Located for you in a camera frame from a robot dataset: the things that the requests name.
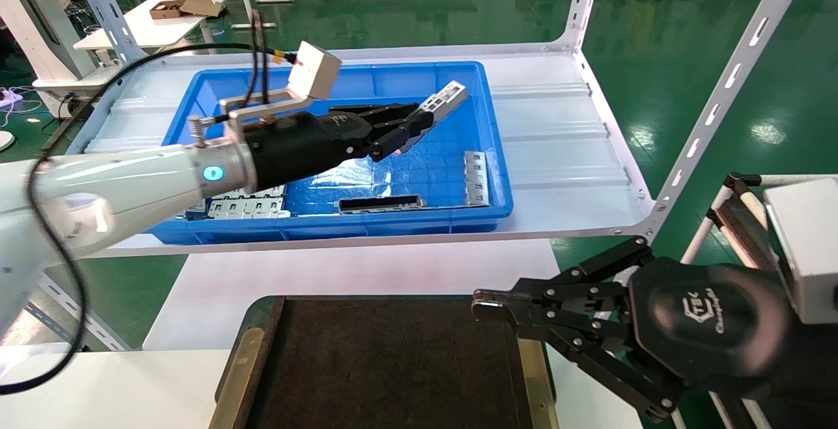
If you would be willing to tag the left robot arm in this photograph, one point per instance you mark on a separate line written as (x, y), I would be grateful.
(118, 193)

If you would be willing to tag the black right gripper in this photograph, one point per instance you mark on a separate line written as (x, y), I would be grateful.
(710, 324)

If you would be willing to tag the clear plastic bag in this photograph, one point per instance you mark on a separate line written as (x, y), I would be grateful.
(344, 177)

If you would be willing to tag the blue plastic bin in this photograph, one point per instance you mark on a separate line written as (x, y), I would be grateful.
(432, 173)

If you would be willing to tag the open cardboard box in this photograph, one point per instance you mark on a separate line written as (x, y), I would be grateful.
(183, 7)

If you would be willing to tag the silver tabbed plate part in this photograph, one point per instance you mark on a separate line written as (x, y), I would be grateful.
(273, 192)

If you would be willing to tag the dark long channel part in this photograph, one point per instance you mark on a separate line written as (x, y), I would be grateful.
(380, 204)

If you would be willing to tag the pile of grey brackets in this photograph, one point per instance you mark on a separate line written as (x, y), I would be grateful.
(255, 209)

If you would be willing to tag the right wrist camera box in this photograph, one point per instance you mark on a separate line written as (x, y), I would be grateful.
(808, 245)

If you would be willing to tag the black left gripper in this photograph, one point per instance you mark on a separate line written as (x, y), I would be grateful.
(301, 147)

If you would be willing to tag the white machine base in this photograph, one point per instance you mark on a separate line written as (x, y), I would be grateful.
(46, 29)

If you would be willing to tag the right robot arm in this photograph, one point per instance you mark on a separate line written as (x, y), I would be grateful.
(808, 376)

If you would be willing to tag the white tube frame cart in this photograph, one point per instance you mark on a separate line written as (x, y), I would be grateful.
(736, 219)

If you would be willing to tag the white table with box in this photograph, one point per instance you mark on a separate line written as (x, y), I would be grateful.
(147, 26)

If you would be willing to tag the silver slotted bracket part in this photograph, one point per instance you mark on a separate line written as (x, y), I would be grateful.
(476, 180)

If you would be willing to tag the white metal shelf rack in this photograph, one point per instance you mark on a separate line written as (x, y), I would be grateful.
(556, 128)

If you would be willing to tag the grey slotted metal part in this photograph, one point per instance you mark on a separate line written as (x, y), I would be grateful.
(445, 98)

